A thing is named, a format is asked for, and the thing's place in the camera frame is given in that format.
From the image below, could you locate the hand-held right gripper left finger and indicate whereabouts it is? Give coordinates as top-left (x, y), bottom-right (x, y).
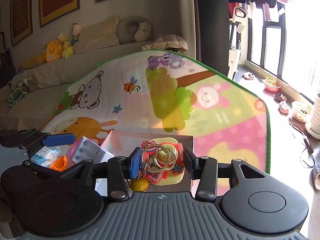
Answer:
top-left (54, 147), bottom-right (143, 202)

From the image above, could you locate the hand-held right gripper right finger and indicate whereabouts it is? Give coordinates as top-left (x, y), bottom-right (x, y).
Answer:
top-left (184, 147), bottom-right (273, 202)

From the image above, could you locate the blue tissue pack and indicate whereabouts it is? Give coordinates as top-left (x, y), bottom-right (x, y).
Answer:
top-left (30, 147), bottom-right (62, 168)

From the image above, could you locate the colourful keychain with yellow bell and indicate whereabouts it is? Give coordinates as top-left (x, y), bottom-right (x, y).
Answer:
top-left (129, 137), bottom-right (187, 192)

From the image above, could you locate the orange plastic toy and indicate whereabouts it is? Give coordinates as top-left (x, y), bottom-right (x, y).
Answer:
top-left (49, 155), bottom-right (68, 172)

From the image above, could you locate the pink cardboard box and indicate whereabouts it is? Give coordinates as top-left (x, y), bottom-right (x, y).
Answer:
top-left (94, 130), bottom-right (195, 198)

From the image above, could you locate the white battery charger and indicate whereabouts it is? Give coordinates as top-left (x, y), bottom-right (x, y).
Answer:
top-left (72, 136), bottom-right (115, 166)

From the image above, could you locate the beige covered sofa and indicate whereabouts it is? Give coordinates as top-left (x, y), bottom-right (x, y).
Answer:
top-left (0, 40), bottom-right (195, 130)

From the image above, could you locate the cartoon printed play mat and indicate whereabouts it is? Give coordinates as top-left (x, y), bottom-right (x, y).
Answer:
top-left (41, 48), bottom-right (272, 180)

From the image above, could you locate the green knitted cloth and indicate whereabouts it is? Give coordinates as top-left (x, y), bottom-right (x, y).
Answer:
top-left (7, 76), bottom-right (34, 110)

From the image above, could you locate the yellow orange cushion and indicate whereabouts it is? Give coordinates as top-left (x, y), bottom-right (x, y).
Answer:
top-left (21, 55), bottom-right (47, 69)

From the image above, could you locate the yellow duck backpack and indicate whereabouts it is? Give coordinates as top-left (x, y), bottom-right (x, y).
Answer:
top-left (44, 39), bottom-right (63, 63)

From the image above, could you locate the dark cabinet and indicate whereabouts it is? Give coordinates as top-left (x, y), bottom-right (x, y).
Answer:
top-left (0, 49), bottom-right (17, 88)

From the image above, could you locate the yellow plush duck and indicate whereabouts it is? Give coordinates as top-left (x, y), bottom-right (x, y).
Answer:
top-left (58, 33), bottom-right (75, 59)

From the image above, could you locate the cartoon boy doll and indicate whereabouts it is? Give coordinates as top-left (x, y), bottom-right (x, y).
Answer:
top-left (70, 22), bottom-right (83, 47)

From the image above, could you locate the beige pillow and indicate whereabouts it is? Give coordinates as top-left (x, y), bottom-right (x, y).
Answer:
top-left (74, 15), bottom-right (120, 54)

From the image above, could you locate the red plant pot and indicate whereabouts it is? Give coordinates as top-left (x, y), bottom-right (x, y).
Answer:
top-left (262, 79), bottom-right (282, 93)

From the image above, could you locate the white stick vacuum cleaner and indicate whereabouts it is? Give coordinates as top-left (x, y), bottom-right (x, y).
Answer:
top-left (226, 7), bottom-right (248, 80)

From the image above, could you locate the beige quilted blanket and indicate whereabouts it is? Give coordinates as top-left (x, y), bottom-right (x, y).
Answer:
top-left (142, 34), bottom-right (188, 55)

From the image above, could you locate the white round plant pot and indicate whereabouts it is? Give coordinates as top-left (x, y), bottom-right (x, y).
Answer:
top-left (291, 101), bottom-right (313, 123)

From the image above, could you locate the grey slipper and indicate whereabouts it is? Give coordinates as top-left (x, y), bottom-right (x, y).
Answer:
top-left (310, 164), bottom-right (320, 190)

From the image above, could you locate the grey neck pillow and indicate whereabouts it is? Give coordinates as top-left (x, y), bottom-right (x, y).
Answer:
top-left (116, 16), bottom-right (150, 44)

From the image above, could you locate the tall white ribbed pot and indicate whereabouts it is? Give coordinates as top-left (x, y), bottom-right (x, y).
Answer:
top-left (305, 94), bottom-right (320, 139)

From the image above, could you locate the white bear plush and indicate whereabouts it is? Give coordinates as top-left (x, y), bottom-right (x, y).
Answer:
top-left (134, 22), bottom-right (153, 42)

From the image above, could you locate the narrow red framed picture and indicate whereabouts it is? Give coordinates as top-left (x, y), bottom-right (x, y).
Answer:
top-left (10, 0), bottom-right (34, 47)

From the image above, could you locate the wide red framed picture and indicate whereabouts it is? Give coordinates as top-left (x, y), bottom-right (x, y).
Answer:
top-left (39, 0), bottom-right (80, 27)

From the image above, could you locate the beige curtain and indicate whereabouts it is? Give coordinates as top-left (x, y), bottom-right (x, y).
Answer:
top-left (172, 0), bottom-right (200, 58)

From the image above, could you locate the black cable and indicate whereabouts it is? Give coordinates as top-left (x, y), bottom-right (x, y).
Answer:
top-left (289, 124), bottom-right (315, 168)

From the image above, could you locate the black window frame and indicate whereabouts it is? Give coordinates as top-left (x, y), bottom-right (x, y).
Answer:
top-left (246, 2), bottom-right (320, 100)

